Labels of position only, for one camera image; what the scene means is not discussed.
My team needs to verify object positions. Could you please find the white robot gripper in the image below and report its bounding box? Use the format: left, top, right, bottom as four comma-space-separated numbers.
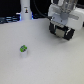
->
48, 0, 84, 29

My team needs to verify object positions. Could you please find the green top kcup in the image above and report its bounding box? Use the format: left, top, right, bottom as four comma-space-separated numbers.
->
20, 45, 28, 57

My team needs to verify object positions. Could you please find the dark keyboard with blue light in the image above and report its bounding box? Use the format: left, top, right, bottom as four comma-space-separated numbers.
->
0, 14, 21, 24

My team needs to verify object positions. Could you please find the black kcup holder drawer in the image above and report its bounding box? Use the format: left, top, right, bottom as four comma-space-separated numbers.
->
49, 24, 74, 40

